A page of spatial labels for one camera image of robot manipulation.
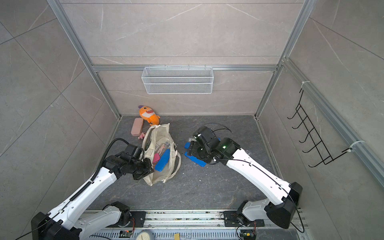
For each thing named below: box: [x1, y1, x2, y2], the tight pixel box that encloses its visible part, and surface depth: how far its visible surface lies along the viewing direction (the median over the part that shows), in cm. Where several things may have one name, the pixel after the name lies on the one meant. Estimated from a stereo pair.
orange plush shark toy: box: [138, 105, 161, 126], surface depth 113 cm
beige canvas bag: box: [142, 123, 182, 187], surface depth 81 cm
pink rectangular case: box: [131, 117, 144, 137], surface depth 113 cm
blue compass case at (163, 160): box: [154, 148, 171, 172], surface depth 92 cm
